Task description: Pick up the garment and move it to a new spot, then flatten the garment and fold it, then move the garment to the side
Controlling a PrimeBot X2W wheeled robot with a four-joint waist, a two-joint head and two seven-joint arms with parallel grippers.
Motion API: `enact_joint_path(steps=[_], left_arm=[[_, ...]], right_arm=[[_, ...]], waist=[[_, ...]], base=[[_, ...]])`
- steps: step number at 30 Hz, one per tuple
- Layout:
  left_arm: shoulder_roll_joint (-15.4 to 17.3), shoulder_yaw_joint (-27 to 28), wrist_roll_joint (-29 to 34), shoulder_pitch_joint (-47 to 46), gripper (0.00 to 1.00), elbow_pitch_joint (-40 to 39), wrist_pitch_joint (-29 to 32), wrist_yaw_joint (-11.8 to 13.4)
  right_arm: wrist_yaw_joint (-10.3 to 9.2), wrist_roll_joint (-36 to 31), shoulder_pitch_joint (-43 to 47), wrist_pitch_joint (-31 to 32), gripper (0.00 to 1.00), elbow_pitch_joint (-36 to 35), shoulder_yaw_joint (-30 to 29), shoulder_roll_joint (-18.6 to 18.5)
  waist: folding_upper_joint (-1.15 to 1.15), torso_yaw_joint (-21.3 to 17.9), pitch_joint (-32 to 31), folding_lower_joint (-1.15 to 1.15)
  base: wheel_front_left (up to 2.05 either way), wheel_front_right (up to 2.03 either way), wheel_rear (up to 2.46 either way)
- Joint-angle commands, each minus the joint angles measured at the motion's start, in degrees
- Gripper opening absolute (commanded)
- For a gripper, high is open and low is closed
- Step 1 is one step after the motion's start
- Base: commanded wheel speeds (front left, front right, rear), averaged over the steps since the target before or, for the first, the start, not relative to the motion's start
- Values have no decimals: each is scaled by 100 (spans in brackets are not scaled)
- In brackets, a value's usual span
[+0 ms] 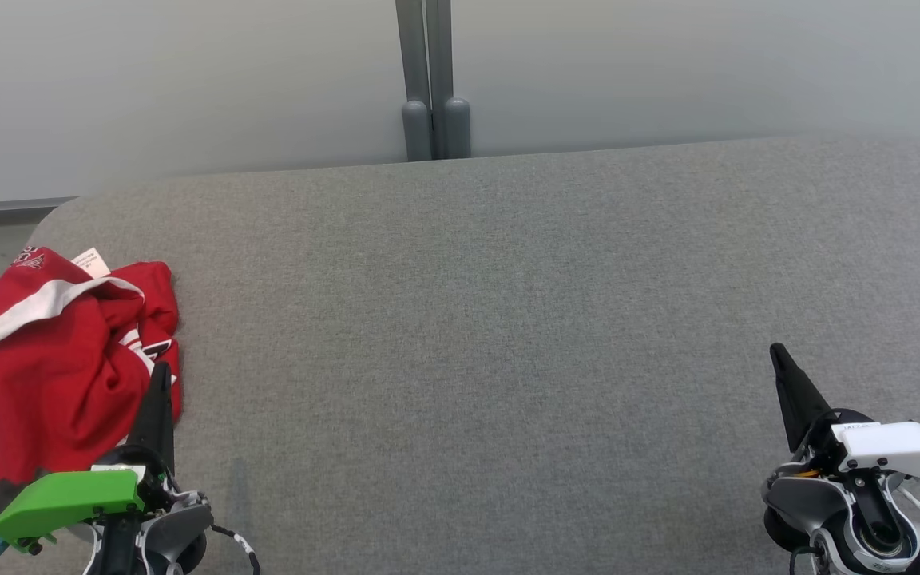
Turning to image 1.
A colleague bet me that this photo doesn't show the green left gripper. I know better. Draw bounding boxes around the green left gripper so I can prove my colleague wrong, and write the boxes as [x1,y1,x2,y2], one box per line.
[0,361,179,554]

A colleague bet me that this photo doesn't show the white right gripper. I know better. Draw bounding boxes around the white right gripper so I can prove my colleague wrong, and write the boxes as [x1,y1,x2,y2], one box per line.
[770,343,920,486]

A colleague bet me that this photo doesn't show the red shorts with white stripe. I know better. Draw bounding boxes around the red shorts with white stripe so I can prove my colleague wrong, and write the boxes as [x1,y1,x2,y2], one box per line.
[0,246,149,534]

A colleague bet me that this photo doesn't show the black white left arm cable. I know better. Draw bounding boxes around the black white left arm cable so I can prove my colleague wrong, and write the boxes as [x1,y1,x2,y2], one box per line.
[211,523,263,575]

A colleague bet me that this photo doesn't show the grey wall rail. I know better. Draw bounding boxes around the grey wall rail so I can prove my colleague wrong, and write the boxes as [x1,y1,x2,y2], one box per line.
[0,197,77,218]

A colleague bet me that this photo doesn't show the grey partition post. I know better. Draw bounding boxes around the grey partition post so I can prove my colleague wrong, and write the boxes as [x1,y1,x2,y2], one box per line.
[425,0,472,160]
[395,0,434,162]

